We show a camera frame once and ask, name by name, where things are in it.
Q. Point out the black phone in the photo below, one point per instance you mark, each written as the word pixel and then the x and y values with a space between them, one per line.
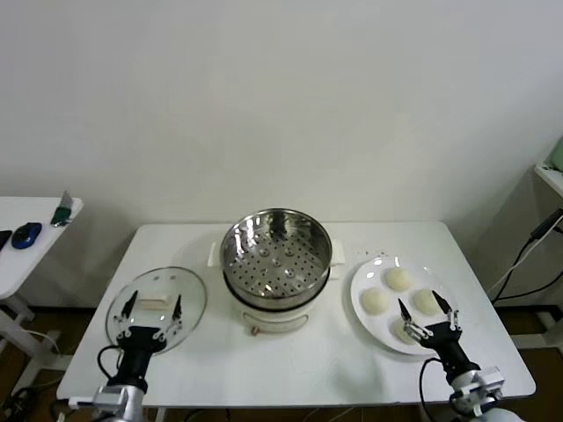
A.
pixel 4 239

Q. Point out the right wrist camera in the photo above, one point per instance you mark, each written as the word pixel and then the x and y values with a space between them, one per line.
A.
pixel 490 381

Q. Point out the perforated stainless steel steamer basket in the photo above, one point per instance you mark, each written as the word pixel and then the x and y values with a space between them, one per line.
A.
pixel 272 272

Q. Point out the white electric cooker base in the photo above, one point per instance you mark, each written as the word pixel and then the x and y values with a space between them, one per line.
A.
pixel 272 323

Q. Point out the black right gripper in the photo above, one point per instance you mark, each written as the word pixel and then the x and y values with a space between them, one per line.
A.
pixel 451 345

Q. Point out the white shelf desk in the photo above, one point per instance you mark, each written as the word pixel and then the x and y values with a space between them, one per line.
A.
pixel 550 178

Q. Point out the large white round plate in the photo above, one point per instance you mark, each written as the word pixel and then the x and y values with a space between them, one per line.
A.
pixel 374 327

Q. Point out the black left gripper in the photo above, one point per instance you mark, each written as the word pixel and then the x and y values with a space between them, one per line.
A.
pixel 136 347

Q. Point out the mint green appliance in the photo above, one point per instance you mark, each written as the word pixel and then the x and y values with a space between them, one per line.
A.
pixel 557 156

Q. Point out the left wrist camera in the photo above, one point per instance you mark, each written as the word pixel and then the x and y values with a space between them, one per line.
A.
pixel 81 402

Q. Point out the white steamed baozi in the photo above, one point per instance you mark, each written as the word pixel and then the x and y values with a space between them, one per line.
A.
pixel 398 330
pixel 375 302
pixel 423 303
pixel 398 278

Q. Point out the white side table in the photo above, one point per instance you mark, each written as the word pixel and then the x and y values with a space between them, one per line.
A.
pixel 31 268

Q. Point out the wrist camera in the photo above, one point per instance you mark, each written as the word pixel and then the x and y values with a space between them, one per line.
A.
pixel 490 381
pixel 81 402

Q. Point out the blue computer mouse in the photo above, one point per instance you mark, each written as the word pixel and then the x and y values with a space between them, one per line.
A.
pixel 27 235

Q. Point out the round glass pot lid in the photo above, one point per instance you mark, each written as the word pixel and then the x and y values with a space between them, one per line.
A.
pixel 184 285

